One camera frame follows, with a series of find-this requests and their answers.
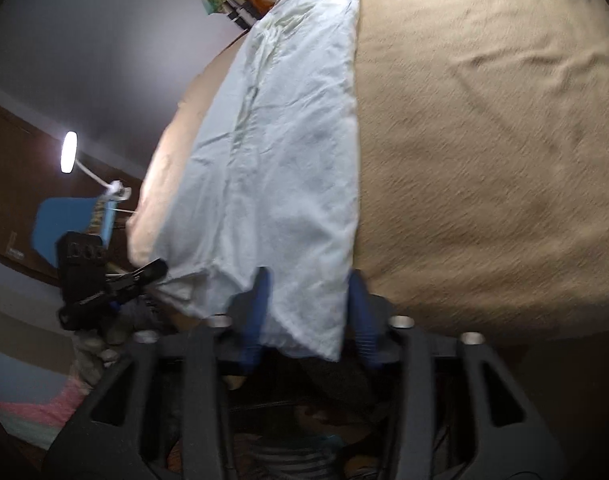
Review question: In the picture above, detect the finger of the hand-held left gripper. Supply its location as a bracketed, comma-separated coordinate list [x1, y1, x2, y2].
[107, 258, 168, 301]

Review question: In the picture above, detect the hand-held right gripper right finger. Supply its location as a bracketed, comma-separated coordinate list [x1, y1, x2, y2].
[347, 270, 571, 480]

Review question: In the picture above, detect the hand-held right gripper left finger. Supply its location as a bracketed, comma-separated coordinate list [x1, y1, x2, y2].
[44, 267, 274, 480]

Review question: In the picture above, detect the white long-sleeved shirt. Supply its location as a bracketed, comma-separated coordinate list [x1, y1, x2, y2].
[152, 0, 363, 363]

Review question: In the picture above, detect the person's left hand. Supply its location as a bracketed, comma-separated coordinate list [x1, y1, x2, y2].
[77, 327, 128, 368]

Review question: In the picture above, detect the blue chair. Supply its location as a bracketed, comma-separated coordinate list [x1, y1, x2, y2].
[32, 197, 118, 272]

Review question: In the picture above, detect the white clamp desk lamp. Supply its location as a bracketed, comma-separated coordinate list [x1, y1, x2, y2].
[60, 131, 132, 213]

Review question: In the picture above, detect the tan blanket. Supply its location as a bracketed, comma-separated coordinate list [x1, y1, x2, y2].
[126, 0, 609, 356]

